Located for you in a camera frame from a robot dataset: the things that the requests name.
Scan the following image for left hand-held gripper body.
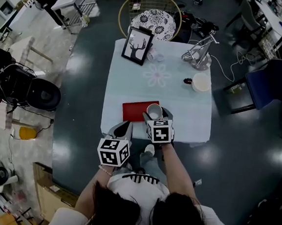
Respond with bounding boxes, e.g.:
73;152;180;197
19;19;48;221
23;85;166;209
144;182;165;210
96;118;134;168

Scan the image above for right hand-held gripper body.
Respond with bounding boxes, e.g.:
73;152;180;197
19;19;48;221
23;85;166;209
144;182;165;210
144;118;177;151

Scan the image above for white cup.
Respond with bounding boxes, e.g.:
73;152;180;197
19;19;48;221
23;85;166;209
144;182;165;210
145;103;164;121

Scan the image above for red tray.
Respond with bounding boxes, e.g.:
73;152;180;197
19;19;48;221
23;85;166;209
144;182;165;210
121;98;161;125

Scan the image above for person's right forearm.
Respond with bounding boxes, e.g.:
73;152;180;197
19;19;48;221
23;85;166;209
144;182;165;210
157;143;204;205

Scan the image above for person's left forearm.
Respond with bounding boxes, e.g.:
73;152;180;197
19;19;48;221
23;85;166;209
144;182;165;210
75;164;114;214

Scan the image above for table with pale blue tablecloth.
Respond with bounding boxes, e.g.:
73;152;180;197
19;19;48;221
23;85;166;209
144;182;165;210
99;36;219;147

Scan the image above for person's white shoe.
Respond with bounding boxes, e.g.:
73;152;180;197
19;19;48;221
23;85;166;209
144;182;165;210
144;144;156;157

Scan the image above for person's blue jeans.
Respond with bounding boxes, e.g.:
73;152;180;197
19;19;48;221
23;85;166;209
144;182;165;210
137;151;170;185

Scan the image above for person's white shirt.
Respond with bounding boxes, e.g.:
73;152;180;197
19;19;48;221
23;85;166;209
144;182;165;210
46;167;239;225

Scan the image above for clear glass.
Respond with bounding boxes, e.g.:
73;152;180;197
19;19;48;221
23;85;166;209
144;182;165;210
147;47;159;62

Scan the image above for silver desk lamp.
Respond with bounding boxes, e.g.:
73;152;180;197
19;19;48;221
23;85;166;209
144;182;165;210
180;31;221;72

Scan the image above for plastic drink bottle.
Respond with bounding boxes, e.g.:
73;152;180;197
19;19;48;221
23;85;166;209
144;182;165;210
228;83;244;94

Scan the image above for brown cardboard box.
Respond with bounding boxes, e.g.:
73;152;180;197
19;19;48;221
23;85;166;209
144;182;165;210
28;162;82;224

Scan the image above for yellow plastic object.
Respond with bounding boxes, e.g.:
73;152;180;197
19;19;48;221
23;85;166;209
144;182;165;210
18;126;38;142

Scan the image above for blue padded chair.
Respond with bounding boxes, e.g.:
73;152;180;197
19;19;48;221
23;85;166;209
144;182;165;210
221;54;282;120

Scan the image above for black backpack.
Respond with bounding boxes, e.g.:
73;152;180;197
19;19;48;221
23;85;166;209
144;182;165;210
0;61;39;107

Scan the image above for grey chair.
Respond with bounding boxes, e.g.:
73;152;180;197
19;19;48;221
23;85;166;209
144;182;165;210
225;0;268;40

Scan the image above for black bags pile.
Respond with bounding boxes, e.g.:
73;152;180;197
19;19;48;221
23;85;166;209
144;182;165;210
240;172;282;225

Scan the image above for long white desk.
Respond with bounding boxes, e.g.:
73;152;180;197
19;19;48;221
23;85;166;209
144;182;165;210
249;0;282;49

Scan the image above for beaded wrist bracelet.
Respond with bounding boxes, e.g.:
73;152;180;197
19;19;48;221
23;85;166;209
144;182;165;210
98;164;114;177

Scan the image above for white pot with dark handle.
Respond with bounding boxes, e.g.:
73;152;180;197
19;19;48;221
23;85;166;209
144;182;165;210
182;71;213;94

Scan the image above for black antler picture frame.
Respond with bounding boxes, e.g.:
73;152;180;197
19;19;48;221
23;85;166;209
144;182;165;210
120;24;155;67

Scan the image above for black cable with plug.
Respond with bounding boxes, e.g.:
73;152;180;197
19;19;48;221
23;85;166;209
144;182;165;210
7;105;56;151

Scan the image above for white cable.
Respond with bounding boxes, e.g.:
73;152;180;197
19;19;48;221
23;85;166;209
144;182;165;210
209;49;250;83

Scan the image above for gold wire chair floral cushion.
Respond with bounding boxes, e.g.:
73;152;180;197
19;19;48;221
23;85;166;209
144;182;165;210
116;0;184;43

